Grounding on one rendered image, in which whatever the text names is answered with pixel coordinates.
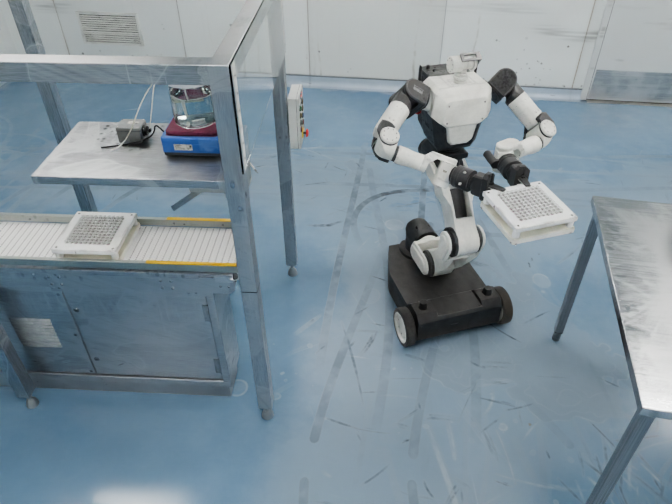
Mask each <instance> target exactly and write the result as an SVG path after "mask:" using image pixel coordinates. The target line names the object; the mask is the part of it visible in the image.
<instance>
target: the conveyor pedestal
mask: <svg viewBox="0 0 672 504"><path fill-rule="evenodd" d="M62 290H63V291H51V289H50V288H43V287H32V286H5V285H0V323H1V324H2V326H3V328H4V330H5V332H6V334H7V335H8V337H9V339H10V341H11V343H12V345H13V347H14V348H15V350H16V352H17V354H18V356H19V358H20V359H21V361H22V363H23V365H24V367H25V369H26V370H27V372H28V374H29V376H30V378H31V380H32V382H33V383H34V385H35V387H36V388H56V389H78V390H100V391H122V392H144V393H166V394H188V395H210V396H231V395H232V391H233V387H234V383H235V378H236V374H237V370H238V368H237V363H238V359H239V355H240V353H239V348H238V342H237V336H236V330H235V324H234V318H233V313H232V307H231V301H230V295H229V294H223V293H199V296H187V293H182V292H168V291H141V290H114V289H87V288H62Z"/></svg>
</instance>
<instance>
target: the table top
mask: <svg viewBox="0 0 672 504"><path fill-rule="evenodd" d="M591 206H592V211H593V215H594V220H595V224H596V229H597V233H598V237H599V242H600V246H601V251H602V255H603V259H604V264H605V268H606V273H607V277H608V282H609V286H610V290H611V295H612V299H613V304H614V308H615V312H616V317H617V321H618V326H619V330H620V335H621V339H622V343H623V348H624V352H625V357H626V361H627V366H628V370H629V374H630V379H631V383H632V388H633V392H634V396H635V401H636V405H637V410H638V414H639V415H643V416H649V417H655V418H661V419H668V420H672V204H668V203H658V202H649V201H640V200H630V199H621V198H611V197H602V196H592V199H591Z"/></svg>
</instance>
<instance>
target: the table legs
mask: <svg viewBox="0 0 672 504"><path fill-rule="evenodd" d="M597 237H598V233H597V229H596V224H595V220H594V215H592V218H591V221H590V224H589V227H588V230H587V233H586V236H585V239H584V242H583V244H582V247H581V250H580V253H579V256H578V259H577V262H576V265H575V268H574V271H573V274H572V277H571V280H570V283H569V285H568V288H567V291H566V294H565V297H564V300H563V303H562V306H561V309H560V312H559V315H558V318H557V321H556V323H555V326H554V332H553V335H552V340H553V341H559V339H560V337H561V334H563V331H564V329H565V326H566V323H567V320H568V318H569V315H570V312H571V309H572V306H573V304H574V301H575V298H576V295H577V292H578V290H579V287H580V284H581V281H582V279H583V276H584V273H585V270H586V267H587V265H588V262H589V259H590V256H591V253H592V251H593V248H594V245H595V242H596V240H597ZM654 420H655V417H649V416H643V415H639V414H638V410H636V412H635V414H634V416H633V418H632V419H631V421H630V423H629V425H628V427H627V428H626V430H625V432H624V434H623V436H622V438H621V439H620V441H619V443H618V445H617V447H616V449H615V450H614V452H613V454H612V456H611V458H610V460H609V461H608V463H607V465H606V467H605V469H604V471H603V472H602V474H601V476H600V478H599V480H598V482H597V483H596V485H595V487H594V489H593V491H592V493H591V494H590V496H589V498H588V500H587V502H586V504H605V503H606V501H607V499H608V498H609V496H610V494H611V492H612V491H613V489H614V487H615V486H616V484H617V482H618V481H619V479H620V477H621V476H622V474H623V472H624V470H625V469H626V467H627V465H628V464H629V462H630V460H631V459H632V457H633V455H634V453H635V452H636V450H637V448H638V447H639V445H640V443H641V442H642V440H643V438H644V437H645V435H646V433H647V431H648V430H649V428H650V426H651V425H652V423H653V421H654Z"/></svg>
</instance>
